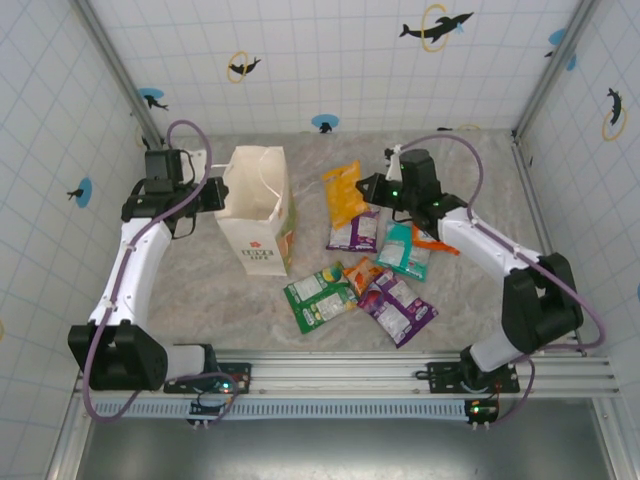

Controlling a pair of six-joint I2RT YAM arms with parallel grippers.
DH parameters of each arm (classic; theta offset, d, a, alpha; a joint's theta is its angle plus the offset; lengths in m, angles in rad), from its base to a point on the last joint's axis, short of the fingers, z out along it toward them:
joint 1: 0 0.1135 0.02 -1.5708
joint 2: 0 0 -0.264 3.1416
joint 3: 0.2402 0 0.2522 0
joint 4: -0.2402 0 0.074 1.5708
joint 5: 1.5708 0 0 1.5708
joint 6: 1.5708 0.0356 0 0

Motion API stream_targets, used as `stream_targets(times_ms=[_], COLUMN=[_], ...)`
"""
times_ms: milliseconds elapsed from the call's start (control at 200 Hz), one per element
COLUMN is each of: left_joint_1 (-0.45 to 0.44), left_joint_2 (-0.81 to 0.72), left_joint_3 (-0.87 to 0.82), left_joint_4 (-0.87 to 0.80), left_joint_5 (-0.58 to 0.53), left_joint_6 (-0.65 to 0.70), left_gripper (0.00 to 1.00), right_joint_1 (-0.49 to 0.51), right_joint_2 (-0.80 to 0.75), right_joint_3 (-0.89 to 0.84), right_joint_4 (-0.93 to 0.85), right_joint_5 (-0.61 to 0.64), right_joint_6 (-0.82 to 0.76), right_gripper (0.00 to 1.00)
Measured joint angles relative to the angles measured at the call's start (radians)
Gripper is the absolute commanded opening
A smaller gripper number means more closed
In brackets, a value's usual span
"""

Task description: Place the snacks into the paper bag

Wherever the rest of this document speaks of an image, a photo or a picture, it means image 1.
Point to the small circuit board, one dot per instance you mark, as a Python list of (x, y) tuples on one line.
[(210, 407), (482, 410)]

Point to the orange white snack bag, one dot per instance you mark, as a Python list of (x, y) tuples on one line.
[(435, 245)]

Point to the green snack bag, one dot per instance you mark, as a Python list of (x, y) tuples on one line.
[(315, 300)]

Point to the aluminium corner post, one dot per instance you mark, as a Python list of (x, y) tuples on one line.
[(555, 65), (120, 70)]

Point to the yellow orange snack bag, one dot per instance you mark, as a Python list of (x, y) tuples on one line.
[(342, 195)]

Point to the large purple snack bag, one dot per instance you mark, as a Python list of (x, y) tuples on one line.
[(395, 310)]

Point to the dolphin blue circle sticker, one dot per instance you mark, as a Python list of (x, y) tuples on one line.
[(82, 192), (151, 96), (325, 122), (557, 37)]

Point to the teal snack bag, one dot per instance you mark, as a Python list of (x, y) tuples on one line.
[(402, 252)]

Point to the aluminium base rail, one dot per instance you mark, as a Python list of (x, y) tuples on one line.
[(340, 375)]

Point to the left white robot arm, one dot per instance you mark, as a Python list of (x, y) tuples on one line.
[(135, 260)]

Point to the white printed paper bag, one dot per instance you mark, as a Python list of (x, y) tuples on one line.
[(260, 250)]

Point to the aluminium side rail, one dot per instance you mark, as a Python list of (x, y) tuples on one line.
[(545, 235)]

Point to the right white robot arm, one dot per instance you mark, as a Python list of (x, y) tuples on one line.
[(480, 240)]

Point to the small orange snack bag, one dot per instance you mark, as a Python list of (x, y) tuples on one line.
[(360, 275)]

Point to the small purple snack bag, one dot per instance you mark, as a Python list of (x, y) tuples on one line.
[(357, 232)]

